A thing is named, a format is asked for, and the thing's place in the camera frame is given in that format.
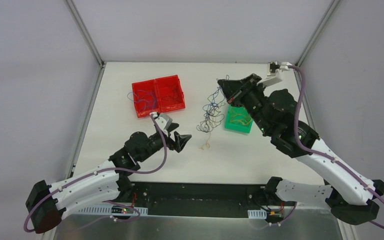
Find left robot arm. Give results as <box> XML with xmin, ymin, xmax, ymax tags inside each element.
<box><xmin>23</xmin><ymin>123</ymin><xmax>192</xmax><ymax>234</ymax></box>

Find wire bundle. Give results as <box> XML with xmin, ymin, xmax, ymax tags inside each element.
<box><xmin>196</xmin><ymin>75</ymin><xmax>230</xmax><ymax>133</ymax></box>

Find blue wire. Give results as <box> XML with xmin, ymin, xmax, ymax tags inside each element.
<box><xmin>127</xmin><ymin>89</ymin><xmax>158</xmax><ymax>112</ymax></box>

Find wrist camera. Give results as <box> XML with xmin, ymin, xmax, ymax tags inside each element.
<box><xmin>149</xmin><ymin>111</ymin><xmax>173</xmax><ymax>136</ymax></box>
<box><xmin>257</xmin><ymin>61</ymin><xmax>292</xmax><ymax>87</ymax></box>

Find red double bin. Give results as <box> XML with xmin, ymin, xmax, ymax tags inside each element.
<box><xmin>126</xmin><ymin>75</ymin><xmax>186</xmax><ymax>118</ymax></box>

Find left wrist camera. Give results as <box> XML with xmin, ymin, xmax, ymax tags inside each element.
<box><xmin>149</xmin><ymin>111</ymin><xmax>173</xmax><ymax>136</ymax></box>

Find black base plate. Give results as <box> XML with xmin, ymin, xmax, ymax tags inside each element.
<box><xmin>113</xmin><ymin>181</ymin><xmax>282</xmax><ymax>218</ymax></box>

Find green bin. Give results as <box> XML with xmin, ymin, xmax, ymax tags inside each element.
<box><xmin>224</xmin><ymin>106</ymin><xmax>253</xmax><ymax>134</ymax></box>

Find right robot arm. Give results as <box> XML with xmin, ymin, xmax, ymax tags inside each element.
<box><xmin>217</xmin><ymin>74</ymin><xmax>384</xmax><ymax>226</ymax></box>

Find black wire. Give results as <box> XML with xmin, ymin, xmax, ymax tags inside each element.
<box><xmin>161</xmin><ymin>84</ymin><xmax>184</xmax><ymax>104</ymax></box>

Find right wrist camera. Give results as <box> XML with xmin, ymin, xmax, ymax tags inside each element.
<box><xmin>257</xmin><ymin>61</ymin><xmax>292</xmax><ymax>87</ymax></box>

